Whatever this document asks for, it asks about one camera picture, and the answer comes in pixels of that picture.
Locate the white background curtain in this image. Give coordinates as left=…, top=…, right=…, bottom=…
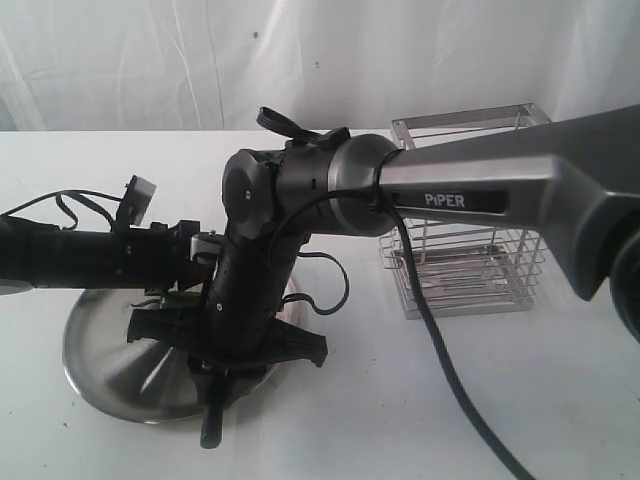
left=1, top=1, right=639, bottom=131

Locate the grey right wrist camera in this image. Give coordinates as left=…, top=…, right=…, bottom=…
left=190, top=232, right=224, bottom=264

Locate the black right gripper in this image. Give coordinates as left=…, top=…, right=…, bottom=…
left=127, top=234, right=328, bottom=368

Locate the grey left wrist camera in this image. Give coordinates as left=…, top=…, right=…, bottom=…
left=115, top=175, right=156, bottom=227

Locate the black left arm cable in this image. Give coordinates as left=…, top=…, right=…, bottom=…
left=0, top=189, right=126, bottom=234

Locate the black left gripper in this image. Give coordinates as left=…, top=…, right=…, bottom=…
left=117, top=220, right=210, bottom=291

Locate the black handled kitchen knife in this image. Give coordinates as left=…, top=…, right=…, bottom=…
left=200, top=359, right=231, bottom=449

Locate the steel wire utensil rack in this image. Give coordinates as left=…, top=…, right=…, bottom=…
left=390, top=103, right=550, bottom=318

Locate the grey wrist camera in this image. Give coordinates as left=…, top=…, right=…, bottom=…
left=190, top=232, right=224, bottom=264
left=115, top=175, right=156, bottom=227

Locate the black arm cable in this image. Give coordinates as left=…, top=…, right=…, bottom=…
left=254, top=104, right=536, bottom=480
left=0, top=189, right=126, bottom=234

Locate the round stainless steel plate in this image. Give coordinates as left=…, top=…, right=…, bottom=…
left=62, top=279, right=306, bottom=425

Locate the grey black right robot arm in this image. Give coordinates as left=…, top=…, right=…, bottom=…
left=128, top=106, right=639, bottom=369

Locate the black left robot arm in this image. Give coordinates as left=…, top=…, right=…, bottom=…
left=1, top=217, right=210, bottom=295

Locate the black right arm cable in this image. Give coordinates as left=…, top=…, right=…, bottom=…
left=254, top=104, right=536, bottom=480

